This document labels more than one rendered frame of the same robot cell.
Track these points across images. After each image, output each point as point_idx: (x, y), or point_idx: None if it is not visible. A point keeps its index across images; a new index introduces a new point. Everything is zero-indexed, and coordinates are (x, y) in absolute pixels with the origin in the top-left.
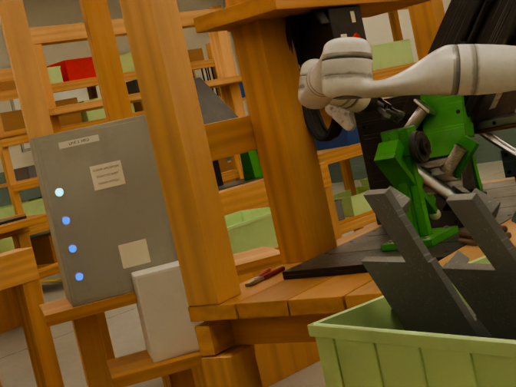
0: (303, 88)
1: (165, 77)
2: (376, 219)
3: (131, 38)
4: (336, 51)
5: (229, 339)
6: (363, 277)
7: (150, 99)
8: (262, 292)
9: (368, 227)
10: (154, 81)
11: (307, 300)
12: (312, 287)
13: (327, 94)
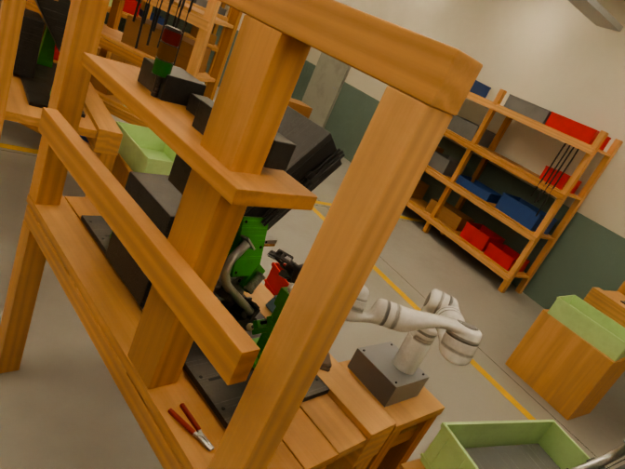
0: (359, 312)
1: (339, 328)
2: (141, 302)
3: (338, 289)
4: (479, 342)
5: None
6: (298, 417)
7: (312, 347)
8: None
9: (97, 294)
10: (329, 331)
11: (318, 464)
12: (285, 441)
13: (460, 365)
